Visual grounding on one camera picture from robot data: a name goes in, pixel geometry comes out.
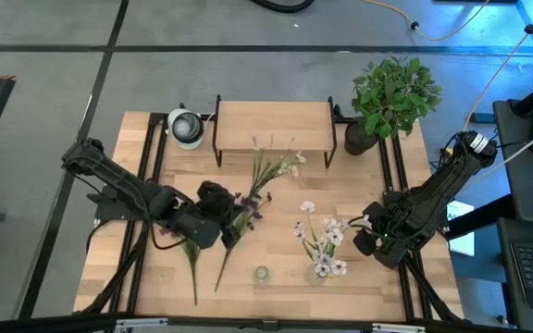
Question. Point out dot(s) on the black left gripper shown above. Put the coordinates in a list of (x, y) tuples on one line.
[(215, 201)]

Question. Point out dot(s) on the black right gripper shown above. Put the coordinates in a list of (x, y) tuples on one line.
[(390, 252)]

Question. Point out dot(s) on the purple artificial flower stem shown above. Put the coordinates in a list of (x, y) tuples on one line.
[(191, 254), (244, 225)]

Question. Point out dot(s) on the white artificial flower bunch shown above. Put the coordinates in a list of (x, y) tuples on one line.
[(335, 237)]

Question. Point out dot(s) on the smooth twisted clear glass vase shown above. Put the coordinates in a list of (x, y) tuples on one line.
[(261, 275)]

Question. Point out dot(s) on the textured clear glass vase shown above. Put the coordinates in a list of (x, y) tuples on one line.
[(313, 277)]

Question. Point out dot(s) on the pale flower stem long leaves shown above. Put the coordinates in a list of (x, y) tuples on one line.
[(259, 176)]

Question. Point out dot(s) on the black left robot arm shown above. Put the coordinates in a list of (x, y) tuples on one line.
[(127, 185)]

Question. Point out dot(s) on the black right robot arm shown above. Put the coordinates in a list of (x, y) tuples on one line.
[(437, 189)]

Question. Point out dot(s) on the wooden shelf black metal legs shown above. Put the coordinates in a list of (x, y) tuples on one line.
[(273, 125)]

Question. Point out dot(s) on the white paper sheet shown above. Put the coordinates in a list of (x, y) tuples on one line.
[(461, 240)]

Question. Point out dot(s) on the black plant pot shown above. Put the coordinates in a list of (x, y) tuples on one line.
[(356, 141)]

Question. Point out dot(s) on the black desk with keyboard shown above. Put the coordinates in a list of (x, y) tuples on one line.
[(504, 277)]

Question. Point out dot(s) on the green leafy plant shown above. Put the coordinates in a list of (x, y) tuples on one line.
[(393, 97)]

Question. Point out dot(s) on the black desk with tablet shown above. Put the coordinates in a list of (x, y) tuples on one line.
[(516, 176)]

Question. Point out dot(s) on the black aluminium table frame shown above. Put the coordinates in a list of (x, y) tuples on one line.
[(40, 325)]

